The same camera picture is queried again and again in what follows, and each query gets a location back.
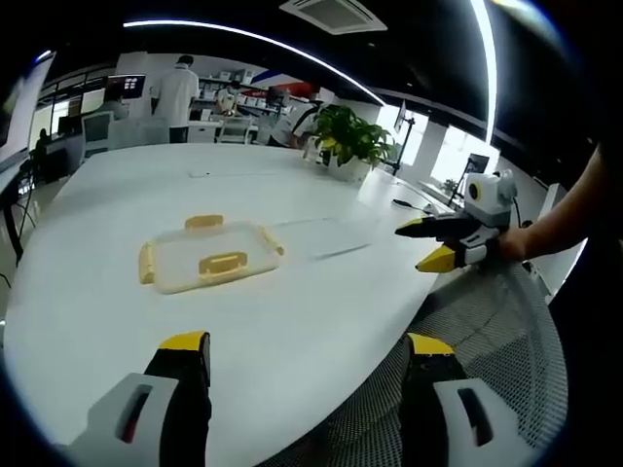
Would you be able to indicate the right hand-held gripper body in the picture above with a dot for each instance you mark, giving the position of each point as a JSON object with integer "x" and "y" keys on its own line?
{"x": 491, "y": 204}

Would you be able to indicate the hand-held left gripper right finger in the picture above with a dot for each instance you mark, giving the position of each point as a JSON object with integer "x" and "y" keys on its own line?
{"x": 438, "y": 399}

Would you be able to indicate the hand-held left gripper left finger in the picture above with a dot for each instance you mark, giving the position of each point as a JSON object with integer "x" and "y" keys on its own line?
{"x": 160, "y": 408}

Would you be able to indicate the clear lid with yellow buckles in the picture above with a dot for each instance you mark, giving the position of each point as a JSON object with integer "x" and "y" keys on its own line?
{"x": 214, "y": 255}

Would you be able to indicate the person's right hand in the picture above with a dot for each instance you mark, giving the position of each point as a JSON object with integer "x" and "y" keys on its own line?
{"x": 513, "y": 245}

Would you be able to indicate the small computer monitor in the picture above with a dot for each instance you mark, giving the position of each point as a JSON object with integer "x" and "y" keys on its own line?
{"x": 478, "y": 163}

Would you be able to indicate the white mesh office chair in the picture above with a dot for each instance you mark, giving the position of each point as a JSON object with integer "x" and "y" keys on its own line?
{"x": 487, "y": 321}

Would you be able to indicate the black monitor stand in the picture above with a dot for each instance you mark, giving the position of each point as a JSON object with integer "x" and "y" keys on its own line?
{"x": 404, "y": 141}

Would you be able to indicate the green potted plant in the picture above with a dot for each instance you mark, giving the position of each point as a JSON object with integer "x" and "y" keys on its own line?
{"x": 348, "y": 138}

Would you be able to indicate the ceiling air vent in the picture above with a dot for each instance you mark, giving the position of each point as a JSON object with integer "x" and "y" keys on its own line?
{"x": 333, "y": 12}

